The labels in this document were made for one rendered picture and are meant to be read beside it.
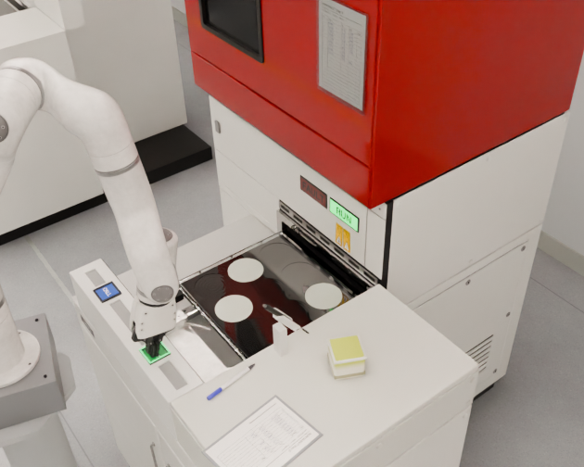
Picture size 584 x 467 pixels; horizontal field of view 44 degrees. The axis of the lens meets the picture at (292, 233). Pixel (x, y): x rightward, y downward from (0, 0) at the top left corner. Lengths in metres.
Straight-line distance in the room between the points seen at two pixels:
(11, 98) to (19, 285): 2.25
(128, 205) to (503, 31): 0.93
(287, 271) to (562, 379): 1.42
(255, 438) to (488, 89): 0.98
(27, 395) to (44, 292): 1.68
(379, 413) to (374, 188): 0.50
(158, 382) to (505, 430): 1.53
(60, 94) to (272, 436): 0.81
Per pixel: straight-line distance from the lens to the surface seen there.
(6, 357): 1.85
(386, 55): 1.52
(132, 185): 1.45
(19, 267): 3.67
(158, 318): 1.67
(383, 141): 1.62
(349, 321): 1.80
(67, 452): 2.18
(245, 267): 2.05
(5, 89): 1.40
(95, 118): 1.38
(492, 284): 2.38
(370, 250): 1.87
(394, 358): 1.73
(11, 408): 1.87
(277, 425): 1.60
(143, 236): 1.47
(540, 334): 3.21
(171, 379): 1.72
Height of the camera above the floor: 2.26
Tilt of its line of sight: 39 degrees down
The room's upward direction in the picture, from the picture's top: 2 degrees counter-clockwise
